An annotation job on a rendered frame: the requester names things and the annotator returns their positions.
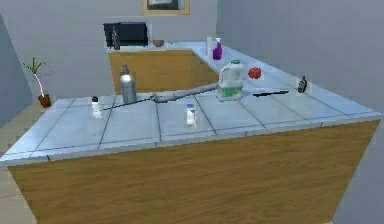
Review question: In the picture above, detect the wooden kitchen counter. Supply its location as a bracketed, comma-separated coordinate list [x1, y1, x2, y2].
[0, 41, 383, 224]

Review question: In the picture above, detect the white milk jug green cap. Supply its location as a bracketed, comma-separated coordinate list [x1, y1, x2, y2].
[216, 59, 245, 101]

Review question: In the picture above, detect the silver metal bottle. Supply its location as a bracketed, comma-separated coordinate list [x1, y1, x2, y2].
[119, 64, 138, 105]

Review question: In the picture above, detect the red tomato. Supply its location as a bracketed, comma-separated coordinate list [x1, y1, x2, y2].
[247, 67, 262, 80]

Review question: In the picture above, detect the black knife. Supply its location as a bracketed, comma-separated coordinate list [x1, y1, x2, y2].
[252, 90, 290, 98]

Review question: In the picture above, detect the small white shaker black cap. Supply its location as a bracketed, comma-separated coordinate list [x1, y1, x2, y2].
[91, 96, 103, 119]

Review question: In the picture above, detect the black microwave oven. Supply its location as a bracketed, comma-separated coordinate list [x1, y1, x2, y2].
[103, 21, 149, 48]

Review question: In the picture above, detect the dark glass bottle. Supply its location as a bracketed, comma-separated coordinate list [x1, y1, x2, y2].
[111, 25, 121, 51]

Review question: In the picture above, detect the wooden framed picture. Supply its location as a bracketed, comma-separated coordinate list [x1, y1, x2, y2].
[142, 0, 192, 16]

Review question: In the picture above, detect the small dark blue bottle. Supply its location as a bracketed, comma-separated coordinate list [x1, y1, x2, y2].
[297, 75, 308, 94]

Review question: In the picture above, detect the green house plant brown pot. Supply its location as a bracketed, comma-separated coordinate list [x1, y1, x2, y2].
[21, 56, 52, 109]

